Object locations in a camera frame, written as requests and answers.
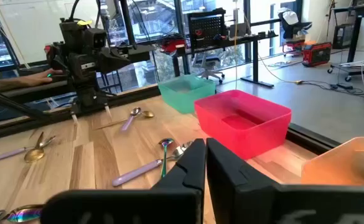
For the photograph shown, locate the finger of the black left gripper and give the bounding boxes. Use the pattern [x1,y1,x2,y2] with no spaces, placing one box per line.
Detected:
[70,103,80,126]
[103,101,113,121]

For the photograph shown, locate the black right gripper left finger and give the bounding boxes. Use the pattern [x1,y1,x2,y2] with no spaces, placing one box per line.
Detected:
[40,138,207,224]

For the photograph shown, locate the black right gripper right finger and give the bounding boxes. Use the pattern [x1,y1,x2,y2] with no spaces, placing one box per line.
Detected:
[206,138,364,224]

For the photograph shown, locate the gold spoon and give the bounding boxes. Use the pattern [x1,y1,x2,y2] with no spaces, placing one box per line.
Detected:
[91,110,156,131]
[23,131,45,164]

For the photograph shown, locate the iridescent rainbow spoon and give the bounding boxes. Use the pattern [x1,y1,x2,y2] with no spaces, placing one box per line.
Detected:
[158,138,175,179]
[6,204,44,223]

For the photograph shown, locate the person's forearm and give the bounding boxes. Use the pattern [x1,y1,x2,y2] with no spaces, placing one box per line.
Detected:
[0,76,30,93]

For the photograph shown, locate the person's hand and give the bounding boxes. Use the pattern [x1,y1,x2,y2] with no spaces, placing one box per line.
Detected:
[26,68,64,87]

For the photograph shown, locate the pink plastic bin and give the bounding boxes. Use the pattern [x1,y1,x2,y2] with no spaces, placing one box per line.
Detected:
[194,89,293,161]

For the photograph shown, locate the teal plastic bin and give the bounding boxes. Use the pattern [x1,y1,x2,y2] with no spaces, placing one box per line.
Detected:
[157,73,217,115]

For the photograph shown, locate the red tool bag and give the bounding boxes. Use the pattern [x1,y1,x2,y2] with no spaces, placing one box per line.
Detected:
[161,37,185,54]

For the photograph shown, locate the orange plastic bin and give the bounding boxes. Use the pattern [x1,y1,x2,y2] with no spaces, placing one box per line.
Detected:
[300,136,364,187]

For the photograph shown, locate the grey office chair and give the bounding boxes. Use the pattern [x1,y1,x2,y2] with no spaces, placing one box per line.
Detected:
[192,54,226,85]

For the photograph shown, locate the black pegboard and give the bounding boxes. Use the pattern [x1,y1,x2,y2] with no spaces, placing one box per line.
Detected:
[187,8,228,50]

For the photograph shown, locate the black standing desk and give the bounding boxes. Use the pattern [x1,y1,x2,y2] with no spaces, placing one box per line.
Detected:
[172,18,282,90]

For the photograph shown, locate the red cart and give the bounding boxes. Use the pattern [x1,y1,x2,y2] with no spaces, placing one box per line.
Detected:
[282,40,306,58]

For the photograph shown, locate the red and black toolbox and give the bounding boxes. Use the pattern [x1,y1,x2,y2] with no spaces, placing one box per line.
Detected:
[302,42,332,68]

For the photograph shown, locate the black chair with white cloth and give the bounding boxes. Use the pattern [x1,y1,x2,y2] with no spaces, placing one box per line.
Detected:
[276,7,313,41]

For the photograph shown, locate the black computer tower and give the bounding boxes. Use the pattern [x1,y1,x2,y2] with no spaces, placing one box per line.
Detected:
[332,24,355,50]

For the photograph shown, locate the black workbench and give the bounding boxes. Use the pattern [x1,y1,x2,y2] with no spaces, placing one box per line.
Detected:
[327,1,364,82]

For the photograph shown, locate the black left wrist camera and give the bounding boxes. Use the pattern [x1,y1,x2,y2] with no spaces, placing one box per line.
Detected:
[84,27,108,50]

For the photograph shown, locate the yellow cable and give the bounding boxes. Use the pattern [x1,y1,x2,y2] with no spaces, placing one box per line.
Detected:
[233,0,304,85]

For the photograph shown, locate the black floor cables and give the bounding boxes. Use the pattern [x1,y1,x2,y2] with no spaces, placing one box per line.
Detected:
[302,79,364,96]

